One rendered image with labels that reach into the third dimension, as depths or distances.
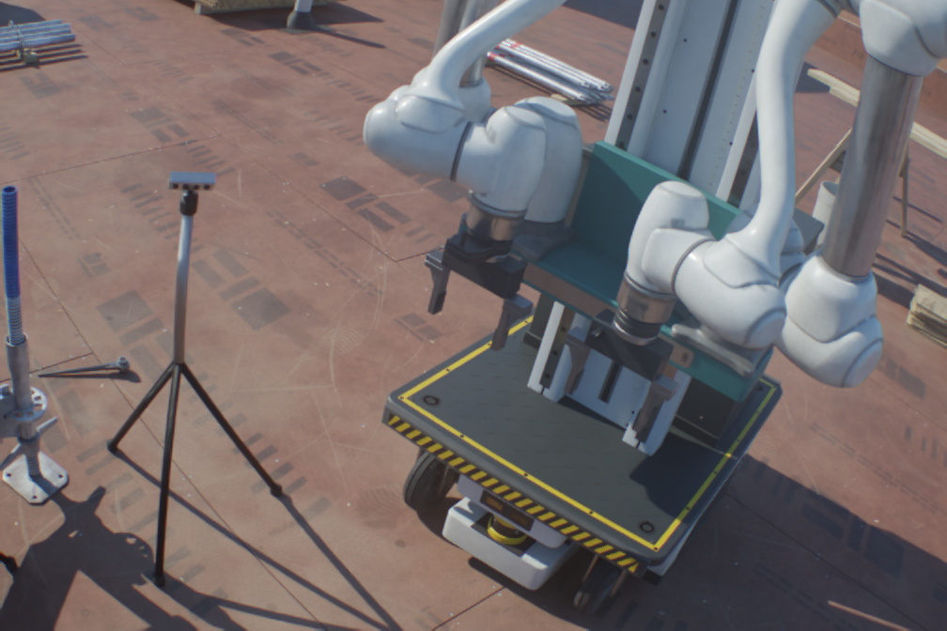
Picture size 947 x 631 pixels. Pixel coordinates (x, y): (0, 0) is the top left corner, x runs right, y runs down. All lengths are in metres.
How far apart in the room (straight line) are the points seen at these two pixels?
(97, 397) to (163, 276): 0.67
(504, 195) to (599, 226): 0.45
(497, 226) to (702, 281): 0.37
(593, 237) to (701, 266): 0.63
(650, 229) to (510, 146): 0.25
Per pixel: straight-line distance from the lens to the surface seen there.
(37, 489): 2.06
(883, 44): 1.27
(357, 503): 2.12
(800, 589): 2.37
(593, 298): 1.67
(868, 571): 2.57
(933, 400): 3.74
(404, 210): 3.47
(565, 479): 1.85
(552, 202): 1.71
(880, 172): 1.34
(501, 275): 1.46
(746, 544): 2.41
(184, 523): 2.00
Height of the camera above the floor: 1.47
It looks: 29 degrees down
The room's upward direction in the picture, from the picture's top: 16 degrees clockwise
